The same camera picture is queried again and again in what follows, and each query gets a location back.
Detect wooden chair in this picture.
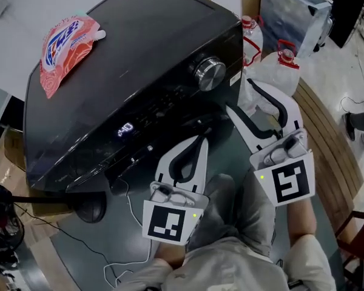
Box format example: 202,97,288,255
334,210,364,285

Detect black washing machine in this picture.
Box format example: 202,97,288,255
22,0,245,194

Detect pink detergent pouch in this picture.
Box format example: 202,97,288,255
39,10,107,100

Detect silver suitcase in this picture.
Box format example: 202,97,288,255
313,16,335,53

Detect black cabinet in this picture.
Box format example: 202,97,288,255
326,0,364,49

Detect person's left forearm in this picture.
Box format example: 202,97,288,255
153,240,189,266

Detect white cable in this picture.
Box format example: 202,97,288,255
103,192,153,288

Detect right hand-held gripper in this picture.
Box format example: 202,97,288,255
226,78,316,207

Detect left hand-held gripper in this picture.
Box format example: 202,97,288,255
142,133,211,247

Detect person's right forearm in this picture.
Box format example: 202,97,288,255
286,196,319,246

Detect brown cardboard box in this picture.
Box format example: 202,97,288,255
0,125,74,218

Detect clear water jug red cap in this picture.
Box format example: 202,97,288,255
240,15,263,70
238,70,280,118
251,39,302,97

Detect brushed silver metal control knob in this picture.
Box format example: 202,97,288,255
187,55,228,92

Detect person's white shirt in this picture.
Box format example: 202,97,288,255
114,232,338,291

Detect person's grey trousers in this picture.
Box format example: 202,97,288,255
186,167,277,258

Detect black floor cable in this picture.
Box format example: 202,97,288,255
13,201,123,285

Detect grey plastic storage bag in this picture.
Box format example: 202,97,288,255
258,0,333,59

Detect wooden slat bench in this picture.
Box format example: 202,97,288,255
292,78,364,233

